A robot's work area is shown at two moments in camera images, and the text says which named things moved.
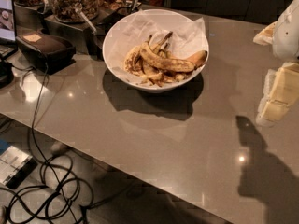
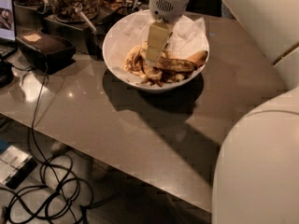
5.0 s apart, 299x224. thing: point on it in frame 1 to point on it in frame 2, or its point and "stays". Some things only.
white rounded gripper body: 287,35 to 168,7
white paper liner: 188,36 stays
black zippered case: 45,52 stays
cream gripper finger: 280,91 to 158,37
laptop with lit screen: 7,23 stays
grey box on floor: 16,165 stays
